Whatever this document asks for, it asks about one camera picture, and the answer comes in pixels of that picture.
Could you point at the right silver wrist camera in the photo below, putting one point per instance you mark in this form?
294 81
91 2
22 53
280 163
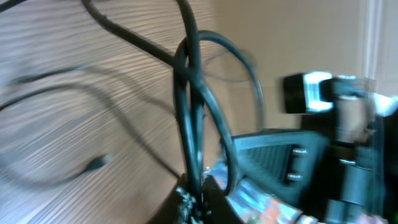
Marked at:
302 93

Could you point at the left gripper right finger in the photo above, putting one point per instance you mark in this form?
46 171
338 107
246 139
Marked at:
216 208

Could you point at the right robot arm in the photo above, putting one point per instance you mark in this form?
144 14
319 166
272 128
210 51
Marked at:
387 108

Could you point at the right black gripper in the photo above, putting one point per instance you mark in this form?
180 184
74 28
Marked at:
325 176

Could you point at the colourful painted backdrop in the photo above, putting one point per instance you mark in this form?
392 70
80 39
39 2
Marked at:
255 206

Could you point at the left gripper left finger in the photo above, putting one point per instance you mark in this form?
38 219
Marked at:
178 206

